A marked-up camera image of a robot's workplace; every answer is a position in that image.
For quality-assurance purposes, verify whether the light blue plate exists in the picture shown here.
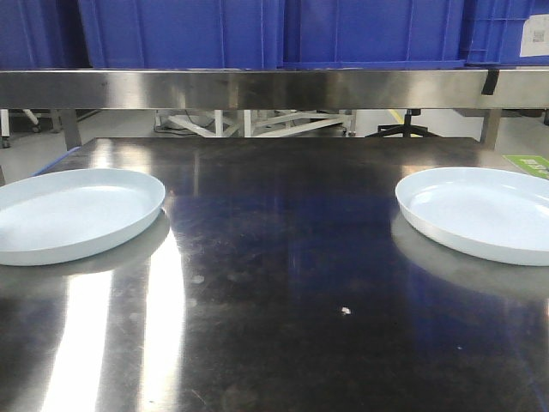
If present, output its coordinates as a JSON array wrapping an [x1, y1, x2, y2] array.
[[1, 168, 166, 266], [395, 167, 548, 266]]

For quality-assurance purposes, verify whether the stainless steel shelf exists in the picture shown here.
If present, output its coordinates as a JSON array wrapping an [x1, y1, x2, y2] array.
[[1, 67, 548, 148]]

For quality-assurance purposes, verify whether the black office chair base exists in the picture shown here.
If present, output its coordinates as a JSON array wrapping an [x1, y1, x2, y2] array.
[[366, 109, 439, 138]]

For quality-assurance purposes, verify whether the blue plastic crate, middle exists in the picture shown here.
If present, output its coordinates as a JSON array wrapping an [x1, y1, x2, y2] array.
[[282, 0, 464, 70]]

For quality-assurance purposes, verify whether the blue plastic crate, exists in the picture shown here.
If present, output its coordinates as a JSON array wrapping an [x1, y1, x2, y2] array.
[[460, 1, 548, 66], [78, 1, 284, 70], [282, 0, 464, 70]]

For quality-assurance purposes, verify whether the blue plastic crate, left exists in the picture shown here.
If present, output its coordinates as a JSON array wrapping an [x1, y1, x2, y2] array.
[[78, 1, 284, 70]]

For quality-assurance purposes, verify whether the black tape strip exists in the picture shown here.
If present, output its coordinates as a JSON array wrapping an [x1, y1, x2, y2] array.
[[481, 69, 499, 96]]

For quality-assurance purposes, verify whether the blue plastic crate, right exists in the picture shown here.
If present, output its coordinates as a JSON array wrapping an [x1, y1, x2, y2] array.
[[460, 1, 548, 66]]

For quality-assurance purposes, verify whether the dark blue crate far left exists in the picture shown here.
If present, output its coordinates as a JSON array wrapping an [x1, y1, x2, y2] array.
[[1, 1, 89, 70]]

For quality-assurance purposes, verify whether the white label on crate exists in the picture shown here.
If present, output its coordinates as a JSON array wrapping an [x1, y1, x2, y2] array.
[[520, 14, 548, 58]]

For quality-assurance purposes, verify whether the white metal frame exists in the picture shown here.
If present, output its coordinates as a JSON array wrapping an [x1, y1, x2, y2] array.
[[154, 109, 356, 138]]

